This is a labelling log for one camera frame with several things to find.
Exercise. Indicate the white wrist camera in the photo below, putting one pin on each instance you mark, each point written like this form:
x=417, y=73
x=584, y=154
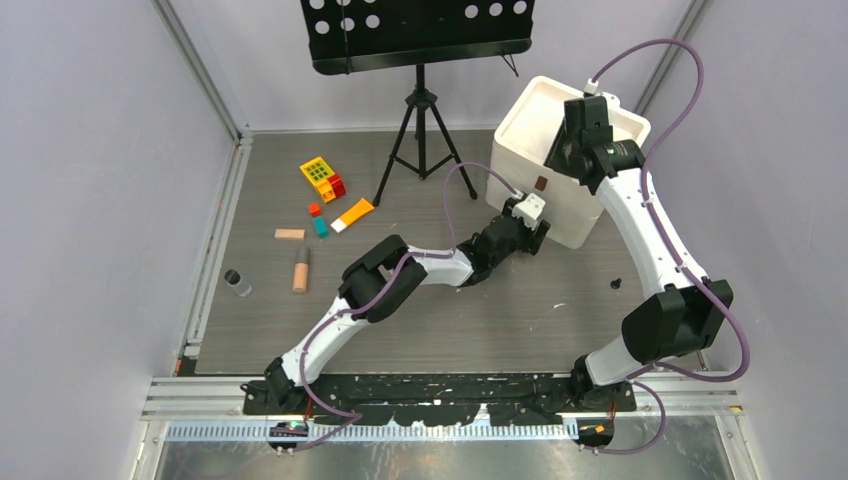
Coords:
x=592, y=89
x=528, y=208

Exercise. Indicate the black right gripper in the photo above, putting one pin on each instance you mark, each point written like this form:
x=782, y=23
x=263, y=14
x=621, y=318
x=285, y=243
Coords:
x=553, y=159

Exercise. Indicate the tan foundation bottle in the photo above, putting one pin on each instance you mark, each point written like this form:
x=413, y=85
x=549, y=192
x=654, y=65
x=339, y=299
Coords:
x=301, y=270

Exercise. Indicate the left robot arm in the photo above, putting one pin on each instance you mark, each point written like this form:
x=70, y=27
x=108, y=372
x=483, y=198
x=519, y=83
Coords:
x=379, y=282

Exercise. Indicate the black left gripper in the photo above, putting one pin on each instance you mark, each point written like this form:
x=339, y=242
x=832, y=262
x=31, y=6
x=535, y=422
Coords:
x=532, y=237

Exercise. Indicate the red orange toy block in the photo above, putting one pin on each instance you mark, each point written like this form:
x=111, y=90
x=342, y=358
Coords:
x=331, y=188

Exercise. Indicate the yellow green toy block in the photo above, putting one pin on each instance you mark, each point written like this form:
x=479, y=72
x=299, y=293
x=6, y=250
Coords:
x=317, y=171

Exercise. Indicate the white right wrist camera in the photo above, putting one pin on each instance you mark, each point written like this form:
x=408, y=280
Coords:
x=592, y=89

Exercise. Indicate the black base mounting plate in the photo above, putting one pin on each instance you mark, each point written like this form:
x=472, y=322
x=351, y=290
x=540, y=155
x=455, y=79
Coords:
x=518, y=399

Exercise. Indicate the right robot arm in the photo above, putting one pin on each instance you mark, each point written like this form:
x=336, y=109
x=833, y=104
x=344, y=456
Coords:
x=682, y=312

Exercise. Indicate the teal block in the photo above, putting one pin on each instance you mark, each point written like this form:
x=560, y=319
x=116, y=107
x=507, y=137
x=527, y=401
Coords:
x=321, y=227

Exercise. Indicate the orange white tube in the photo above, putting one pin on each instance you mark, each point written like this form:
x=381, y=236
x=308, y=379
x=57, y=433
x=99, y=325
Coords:
x=352, y=215

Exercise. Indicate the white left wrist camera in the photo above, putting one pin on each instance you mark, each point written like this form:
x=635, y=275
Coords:
x=528, y=208

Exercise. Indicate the beige rectangular block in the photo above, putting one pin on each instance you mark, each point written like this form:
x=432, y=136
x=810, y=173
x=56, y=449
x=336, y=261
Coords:
x=290, y=234

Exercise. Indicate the black music stand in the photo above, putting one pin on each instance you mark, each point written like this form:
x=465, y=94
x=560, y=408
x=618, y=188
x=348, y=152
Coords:
x=346, y=37

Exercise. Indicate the clear small cup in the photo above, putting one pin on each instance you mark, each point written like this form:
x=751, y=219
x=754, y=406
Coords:
x=237, y=283

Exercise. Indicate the white drawer organizer box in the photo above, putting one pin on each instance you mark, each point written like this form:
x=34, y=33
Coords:
x=521, y=144

